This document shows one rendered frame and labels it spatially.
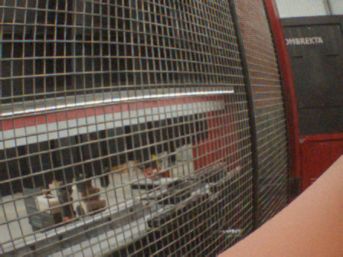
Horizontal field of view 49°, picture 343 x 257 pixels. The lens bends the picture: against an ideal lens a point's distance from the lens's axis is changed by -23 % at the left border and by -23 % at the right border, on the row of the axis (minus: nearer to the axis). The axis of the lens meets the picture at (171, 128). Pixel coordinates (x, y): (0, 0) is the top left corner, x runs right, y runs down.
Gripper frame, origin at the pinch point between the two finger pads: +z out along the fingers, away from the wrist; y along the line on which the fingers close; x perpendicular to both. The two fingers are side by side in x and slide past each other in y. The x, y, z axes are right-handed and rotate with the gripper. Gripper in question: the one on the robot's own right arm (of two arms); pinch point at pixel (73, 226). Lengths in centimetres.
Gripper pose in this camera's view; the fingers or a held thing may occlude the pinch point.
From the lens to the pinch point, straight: 244.5
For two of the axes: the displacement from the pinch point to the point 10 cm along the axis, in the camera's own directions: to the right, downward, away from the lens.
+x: 5.5, -1.0, 8.3
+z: 3.1, 9.5, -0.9
